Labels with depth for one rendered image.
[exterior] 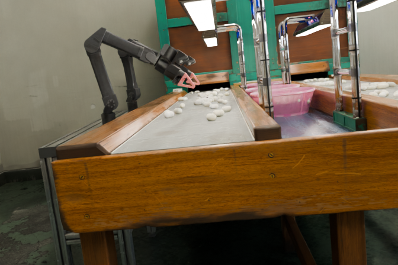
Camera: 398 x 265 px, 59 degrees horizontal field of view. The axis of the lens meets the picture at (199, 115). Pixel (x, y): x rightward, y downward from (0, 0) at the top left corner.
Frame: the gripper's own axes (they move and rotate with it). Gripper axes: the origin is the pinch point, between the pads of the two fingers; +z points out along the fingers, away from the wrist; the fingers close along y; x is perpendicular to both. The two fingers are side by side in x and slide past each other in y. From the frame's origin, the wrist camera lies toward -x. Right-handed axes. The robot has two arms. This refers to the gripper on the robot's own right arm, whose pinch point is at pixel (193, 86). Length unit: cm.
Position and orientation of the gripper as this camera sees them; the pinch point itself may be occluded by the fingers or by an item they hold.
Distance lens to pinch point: 166.7
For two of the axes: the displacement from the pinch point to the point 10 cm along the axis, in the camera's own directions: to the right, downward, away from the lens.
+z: 8.4, 5.4, 0.3
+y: 0.5, -1.4, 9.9
